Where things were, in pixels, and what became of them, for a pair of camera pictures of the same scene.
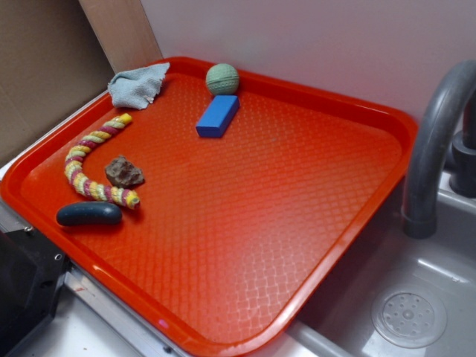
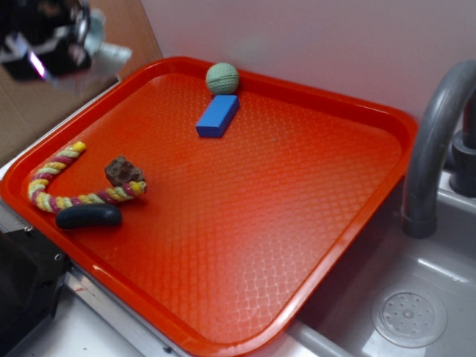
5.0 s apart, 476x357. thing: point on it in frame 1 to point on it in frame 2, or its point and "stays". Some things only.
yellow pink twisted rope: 76,178 to 49,204
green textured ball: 222,79 stays
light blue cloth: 137,88 to 106,59
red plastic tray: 221,210 stays
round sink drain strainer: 409,317 stays
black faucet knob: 462,178 stays
